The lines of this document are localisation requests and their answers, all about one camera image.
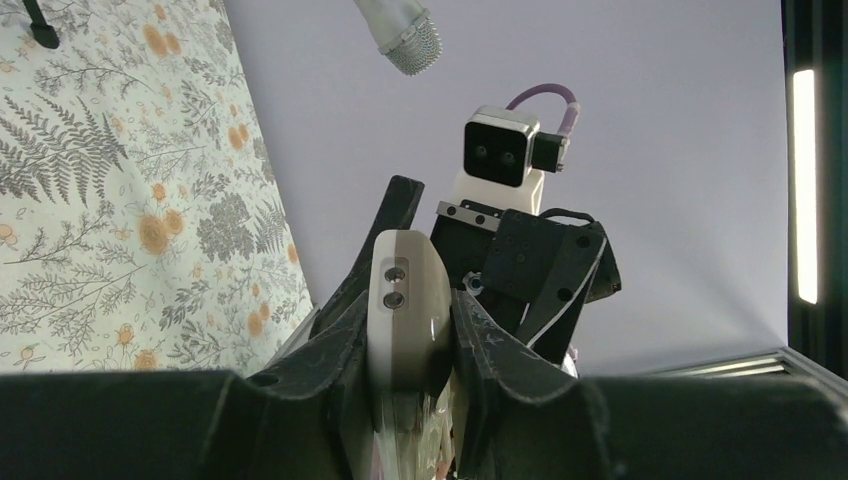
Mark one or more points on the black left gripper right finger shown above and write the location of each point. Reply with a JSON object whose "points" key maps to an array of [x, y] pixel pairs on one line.
{"points": [[519, 417]]}

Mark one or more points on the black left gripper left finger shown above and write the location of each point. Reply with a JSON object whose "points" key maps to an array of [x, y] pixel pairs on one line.
{"points": [[305, 417]]}

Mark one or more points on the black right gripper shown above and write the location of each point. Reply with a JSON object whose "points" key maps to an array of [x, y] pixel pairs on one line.
{"points": [[551, 263]]}

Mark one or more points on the white remote control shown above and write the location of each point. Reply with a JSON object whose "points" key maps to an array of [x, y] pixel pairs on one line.
{"points": [[408, 352]]}

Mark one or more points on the grey microphone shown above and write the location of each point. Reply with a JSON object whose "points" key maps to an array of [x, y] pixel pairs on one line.
{"points": [[403, 32]]}

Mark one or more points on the floral table mat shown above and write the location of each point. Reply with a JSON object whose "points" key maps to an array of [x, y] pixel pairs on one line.
{"points": [[141, 223]]}

